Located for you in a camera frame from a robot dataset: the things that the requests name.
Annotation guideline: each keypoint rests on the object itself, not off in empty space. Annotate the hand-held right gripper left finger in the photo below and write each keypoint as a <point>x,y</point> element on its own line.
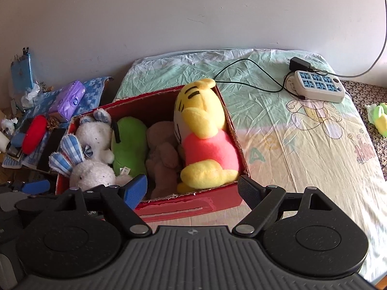
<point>136,191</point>

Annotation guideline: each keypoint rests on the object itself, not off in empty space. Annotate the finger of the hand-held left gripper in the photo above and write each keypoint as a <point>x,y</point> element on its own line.
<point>33,186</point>

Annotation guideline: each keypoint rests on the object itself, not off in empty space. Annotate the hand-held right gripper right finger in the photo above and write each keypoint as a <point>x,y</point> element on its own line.
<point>251,191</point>

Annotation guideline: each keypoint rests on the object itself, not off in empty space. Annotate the brown bear plush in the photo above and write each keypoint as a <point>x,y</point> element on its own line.
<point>161,157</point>

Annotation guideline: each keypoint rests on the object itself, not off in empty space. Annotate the red cardboard box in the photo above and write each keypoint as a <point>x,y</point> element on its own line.
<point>181,208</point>

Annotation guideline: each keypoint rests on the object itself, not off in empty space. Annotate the yellow bear plush toy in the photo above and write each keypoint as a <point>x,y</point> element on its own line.
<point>205,145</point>

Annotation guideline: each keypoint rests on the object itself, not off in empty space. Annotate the black phone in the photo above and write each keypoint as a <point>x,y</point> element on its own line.
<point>51,148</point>

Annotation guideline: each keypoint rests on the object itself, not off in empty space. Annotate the blue glasses case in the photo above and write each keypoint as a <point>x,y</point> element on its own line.
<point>17,139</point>

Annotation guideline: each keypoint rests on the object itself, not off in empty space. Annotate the red oval pouch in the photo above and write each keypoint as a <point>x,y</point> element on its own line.
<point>33,134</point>

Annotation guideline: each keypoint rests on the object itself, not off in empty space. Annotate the white mug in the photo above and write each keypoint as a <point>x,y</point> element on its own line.
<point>2,142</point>

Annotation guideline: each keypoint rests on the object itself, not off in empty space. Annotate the green yellow printed bedsheet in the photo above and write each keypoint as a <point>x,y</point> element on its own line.
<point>302,157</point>

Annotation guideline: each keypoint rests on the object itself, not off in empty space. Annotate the pine cone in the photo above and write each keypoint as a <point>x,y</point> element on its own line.
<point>53,123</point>

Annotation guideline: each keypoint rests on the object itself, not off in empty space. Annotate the clear plastic bag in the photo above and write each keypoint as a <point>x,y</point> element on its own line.
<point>30,95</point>

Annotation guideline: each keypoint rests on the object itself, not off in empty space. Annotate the purple tissue pack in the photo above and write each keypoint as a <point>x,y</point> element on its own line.
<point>68,99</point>

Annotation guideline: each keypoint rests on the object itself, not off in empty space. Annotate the blue checked cloth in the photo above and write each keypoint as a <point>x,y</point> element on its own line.
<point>93,90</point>

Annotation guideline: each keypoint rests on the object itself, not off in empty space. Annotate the blue hanging pouch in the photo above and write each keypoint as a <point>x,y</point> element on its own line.
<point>21,72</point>

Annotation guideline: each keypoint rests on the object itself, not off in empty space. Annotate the cream power strip blue sockets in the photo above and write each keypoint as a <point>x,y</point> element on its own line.
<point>317,84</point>

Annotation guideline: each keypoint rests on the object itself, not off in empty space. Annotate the black power adapter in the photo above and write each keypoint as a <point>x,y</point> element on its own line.
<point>299,63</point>

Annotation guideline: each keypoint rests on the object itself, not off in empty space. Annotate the leopard print blanket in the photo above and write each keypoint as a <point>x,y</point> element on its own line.
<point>359,96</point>

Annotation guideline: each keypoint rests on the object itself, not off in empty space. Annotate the green yellow plush toy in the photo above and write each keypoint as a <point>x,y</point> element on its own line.
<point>379,117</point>

